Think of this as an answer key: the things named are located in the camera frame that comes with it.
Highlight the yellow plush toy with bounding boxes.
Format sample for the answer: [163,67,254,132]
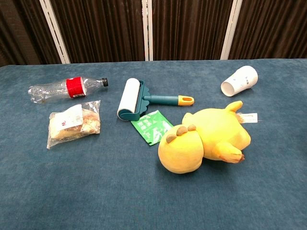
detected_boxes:
[157,100,259,174]

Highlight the green wet wipe packet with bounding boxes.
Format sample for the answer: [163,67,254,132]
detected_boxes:
[130,110,174,146]

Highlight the teal lint roller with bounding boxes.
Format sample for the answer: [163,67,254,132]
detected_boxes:
[117,78,195,122]

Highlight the bagged bread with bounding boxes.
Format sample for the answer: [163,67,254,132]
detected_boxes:
[46,100,101,150]

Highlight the clear red-label plastic bottle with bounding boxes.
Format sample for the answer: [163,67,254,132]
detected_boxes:
[27,76,109,104]

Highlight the blue table cloth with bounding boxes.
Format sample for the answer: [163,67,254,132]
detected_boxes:
[0,58,307,230]

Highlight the white paper cup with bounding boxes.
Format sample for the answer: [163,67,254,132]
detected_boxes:
[220,65,259,98]

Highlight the dark brown pleated curtain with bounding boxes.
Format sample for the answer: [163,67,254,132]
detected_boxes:
[49,0,146,64]
[0,0,61,68]
[152,0,235,61]
[228,0,307,60]

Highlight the white partition post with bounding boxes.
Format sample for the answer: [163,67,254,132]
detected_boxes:
[142,0,154,61]
[39,0,71,65]
[220,0,243,60]

